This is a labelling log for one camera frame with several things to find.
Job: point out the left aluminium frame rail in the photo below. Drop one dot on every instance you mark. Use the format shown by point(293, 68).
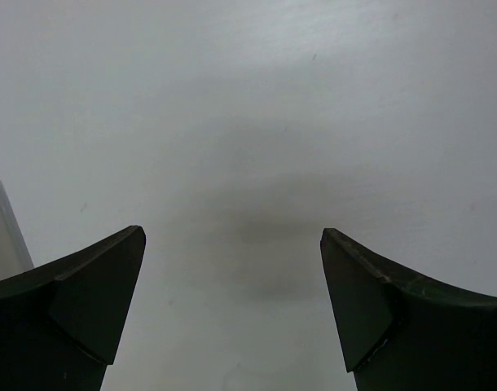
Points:
point(14, 255)

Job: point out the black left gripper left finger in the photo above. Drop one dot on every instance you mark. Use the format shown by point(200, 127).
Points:
point(61, 323)

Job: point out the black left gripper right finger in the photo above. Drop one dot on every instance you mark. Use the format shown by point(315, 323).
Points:
point(402, 330)

